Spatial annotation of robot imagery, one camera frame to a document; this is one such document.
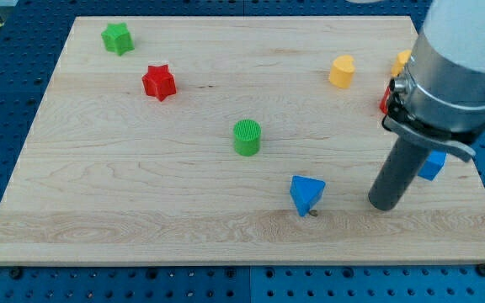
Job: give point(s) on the blue triangle block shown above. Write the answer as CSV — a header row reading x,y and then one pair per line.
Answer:
x,y
305,192

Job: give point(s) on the red block behind arm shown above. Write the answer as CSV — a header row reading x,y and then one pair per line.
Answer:
x,y
384,99

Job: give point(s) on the yellow block behind arm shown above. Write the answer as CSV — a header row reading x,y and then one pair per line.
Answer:
x,y
401,60

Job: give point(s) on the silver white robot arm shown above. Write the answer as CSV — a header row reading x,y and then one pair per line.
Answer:
x,y
437,101

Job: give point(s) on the wooden board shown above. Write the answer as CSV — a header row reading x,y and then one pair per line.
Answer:
x,y
109,176

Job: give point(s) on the green cylinder block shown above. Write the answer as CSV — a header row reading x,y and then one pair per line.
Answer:
x,y
246,134

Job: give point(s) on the red star block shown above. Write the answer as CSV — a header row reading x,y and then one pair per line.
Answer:
x,y
159,82

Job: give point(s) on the yellow heart block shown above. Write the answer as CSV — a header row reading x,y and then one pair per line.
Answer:
x,y
342,71

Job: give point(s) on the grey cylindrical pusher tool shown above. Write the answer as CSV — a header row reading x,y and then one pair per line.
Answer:
x,y
398,171

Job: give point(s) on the green star block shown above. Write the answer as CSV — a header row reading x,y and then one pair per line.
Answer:
x,y
117,39

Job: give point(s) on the blue cube block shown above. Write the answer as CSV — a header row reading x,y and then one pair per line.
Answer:
x,y
432,165

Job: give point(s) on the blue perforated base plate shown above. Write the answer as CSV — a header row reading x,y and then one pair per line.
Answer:
x,y
31,40

